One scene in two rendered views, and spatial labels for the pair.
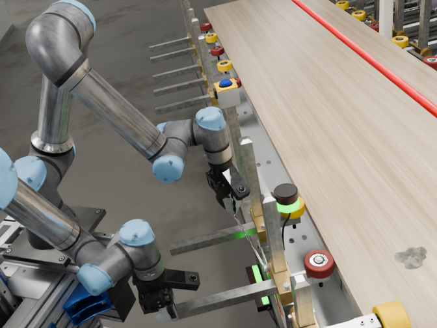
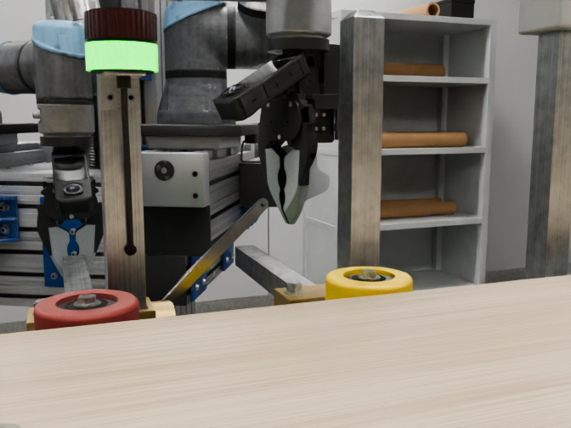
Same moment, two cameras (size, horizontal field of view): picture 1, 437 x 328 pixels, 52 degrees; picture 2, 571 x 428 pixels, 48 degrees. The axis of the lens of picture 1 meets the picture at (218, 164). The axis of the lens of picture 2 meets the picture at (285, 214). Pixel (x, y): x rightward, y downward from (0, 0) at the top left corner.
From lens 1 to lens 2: 1.35 m
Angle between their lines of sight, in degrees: 70
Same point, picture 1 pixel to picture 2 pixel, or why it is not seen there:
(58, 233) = (56, 11)
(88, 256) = not seen: hidden behind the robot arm
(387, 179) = not seen: outside the picture
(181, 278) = (66, 176)
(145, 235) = (40, 26)
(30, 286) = not seen: hidden behind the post
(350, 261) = (45, 346)
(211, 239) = (262, 266)
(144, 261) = (35, 81)
